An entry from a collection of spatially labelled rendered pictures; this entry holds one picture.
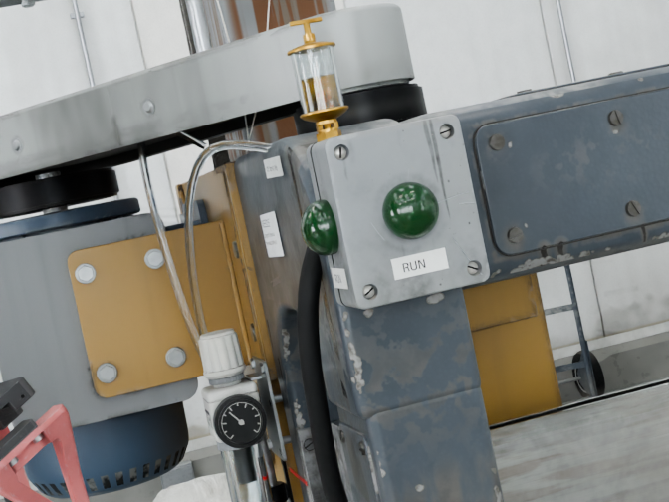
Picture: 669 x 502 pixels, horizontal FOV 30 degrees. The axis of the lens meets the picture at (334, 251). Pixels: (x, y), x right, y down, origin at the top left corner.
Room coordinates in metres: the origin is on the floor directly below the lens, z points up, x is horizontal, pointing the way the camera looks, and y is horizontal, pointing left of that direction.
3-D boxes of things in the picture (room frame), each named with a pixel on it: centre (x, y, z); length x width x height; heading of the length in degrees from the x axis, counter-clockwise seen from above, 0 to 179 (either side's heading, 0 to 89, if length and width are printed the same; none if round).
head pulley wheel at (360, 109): (0.86, -0.04, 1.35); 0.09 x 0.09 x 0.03
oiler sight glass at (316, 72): (0.73, -0.01, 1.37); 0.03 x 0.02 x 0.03; 103
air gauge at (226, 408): (0.87, 0.09, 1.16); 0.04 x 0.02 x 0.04; 103
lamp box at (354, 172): (0.67, -0.04, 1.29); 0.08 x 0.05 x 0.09; 103
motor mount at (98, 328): (1.07, 0.15, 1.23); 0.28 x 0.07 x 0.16; 103
